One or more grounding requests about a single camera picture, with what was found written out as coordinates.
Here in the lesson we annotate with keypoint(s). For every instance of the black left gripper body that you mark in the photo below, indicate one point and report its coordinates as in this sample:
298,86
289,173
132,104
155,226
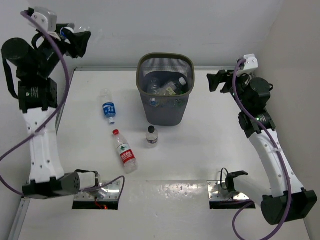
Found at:
48,52

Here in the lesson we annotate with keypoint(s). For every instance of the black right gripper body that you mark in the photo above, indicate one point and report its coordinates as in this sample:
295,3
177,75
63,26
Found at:
241,85

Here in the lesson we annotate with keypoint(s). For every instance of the clear bottle blue cap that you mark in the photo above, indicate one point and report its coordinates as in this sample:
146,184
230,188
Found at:
67,32
153,86

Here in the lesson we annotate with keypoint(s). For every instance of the pineapple juice bottle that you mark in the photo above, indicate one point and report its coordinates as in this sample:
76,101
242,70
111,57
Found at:
173,88

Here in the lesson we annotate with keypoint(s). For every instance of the clear crushed bottle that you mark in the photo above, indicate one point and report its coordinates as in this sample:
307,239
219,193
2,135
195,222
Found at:
166,91

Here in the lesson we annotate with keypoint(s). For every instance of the blue label water bottle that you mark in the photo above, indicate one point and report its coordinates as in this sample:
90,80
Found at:
168,104

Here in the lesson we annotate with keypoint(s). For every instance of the green soda bottle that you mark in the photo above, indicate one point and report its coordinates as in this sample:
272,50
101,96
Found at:
182,89

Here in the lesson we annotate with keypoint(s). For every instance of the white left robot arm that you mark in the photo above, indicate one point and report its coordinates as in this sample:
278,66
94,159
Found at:
27,70

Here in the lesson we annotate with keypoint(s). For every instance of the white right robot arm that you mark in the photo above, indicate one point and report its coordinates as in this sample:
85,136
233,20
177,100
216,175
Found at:
286,196

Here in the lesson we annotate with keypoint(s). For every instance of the grey mesh waste bin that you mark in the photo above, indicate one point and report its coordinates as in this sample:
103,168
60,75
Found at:
158,70

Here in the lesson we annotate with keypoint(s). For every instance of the small black cap bottle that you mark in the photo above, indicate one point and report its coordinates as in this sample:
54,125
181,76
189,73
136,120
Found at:
152,137

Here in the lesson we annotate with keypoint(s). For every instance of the red label water bottle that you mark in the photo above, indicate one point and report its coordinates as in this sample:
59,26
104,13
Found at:
125,152

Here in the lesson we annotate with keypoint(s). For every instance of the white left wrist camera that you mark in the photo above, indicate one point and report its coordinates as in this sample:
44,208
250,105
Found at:
46,18

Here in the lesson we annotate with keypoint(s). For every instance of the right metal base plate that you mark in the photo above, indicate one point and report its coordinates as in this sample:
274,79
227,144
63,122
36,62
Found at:
217,193

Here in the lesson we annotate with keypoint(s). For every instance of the metal base plate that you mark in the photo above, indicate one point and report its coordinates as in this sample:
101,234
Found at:
217,193
108,193

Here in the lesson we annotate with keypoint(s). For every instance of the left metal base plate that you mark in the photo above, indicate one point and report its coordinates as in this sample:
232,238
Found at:
108,193

